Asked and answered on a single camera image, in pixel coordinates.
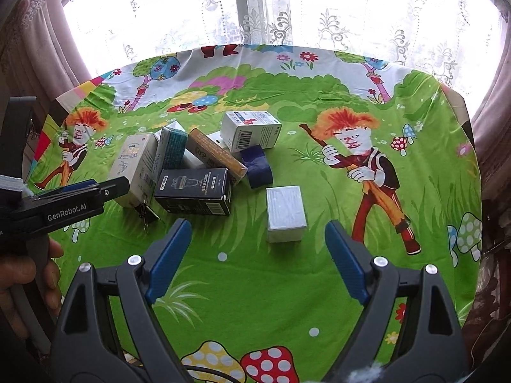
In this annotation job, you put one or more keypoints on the white lace curtain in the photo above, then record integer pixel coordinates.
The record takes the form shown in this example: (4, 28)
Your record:
(339, 20)

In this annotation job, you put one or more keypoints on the white power adapter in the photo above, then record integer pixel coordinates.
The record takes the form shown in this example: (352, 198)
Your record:
(215, 137)

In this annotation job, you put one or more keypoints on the silver white carton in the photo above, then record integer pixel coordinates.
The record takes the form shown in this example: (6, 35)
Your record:
(285, 215)

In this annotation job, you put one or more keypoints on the person's left hand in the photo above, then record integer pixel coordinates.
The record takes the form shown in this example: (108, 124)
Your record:
(20, 271)

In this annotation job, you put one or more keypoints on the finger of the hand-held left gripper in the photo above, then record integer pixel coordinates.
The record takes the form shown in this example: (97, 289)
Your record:
(113, 189)
(76, 186)

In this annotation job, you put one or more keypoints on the cream carton with emblem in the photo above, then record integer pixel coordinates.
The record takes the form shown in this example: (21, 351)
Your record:
(133, 163)

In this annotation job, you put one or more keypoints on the black binder clip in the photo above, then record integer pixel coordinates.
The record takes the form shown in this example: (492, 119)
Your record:
(145, 213)

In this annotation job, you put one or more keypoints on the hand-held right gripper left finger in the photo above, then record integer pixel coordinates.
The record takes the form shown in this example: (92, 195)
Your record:
(169, 261)

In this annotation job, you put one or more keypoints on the long orange brown carton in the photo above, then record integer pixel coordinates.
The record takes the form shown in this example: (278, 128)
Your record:
(215, 155)

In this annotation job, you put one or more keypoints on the teal patterned carton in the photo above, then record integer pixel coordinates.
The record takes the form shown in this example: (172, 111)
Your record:
(172, 149)

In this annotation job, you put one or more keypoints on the black carton with picture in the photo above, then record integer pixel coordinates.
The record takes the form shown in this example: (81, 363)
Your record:
(191, 189)

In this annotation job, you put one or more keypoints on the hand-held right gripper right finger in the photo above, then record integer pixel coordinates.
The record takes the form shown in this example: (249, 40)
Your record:
(347, 261)

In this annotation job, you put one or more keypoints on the dark blue carton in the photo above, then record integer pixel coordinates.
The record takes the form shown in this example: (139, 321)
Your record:
(257, 167)

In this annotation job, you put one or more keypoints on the pink drape curtain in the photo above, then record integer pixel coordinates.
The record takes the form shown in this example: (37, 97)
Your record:
(493, 147)
(36, 48)

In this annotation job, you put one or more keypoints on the green cartoon printed tablecloth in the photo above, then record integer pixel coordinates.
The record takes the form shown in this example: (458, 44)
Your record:
(279, 287)

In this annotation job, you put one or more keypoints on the white carton with barcode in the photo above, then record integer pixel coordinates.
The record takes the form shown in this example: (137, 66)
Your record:
(247, 129)

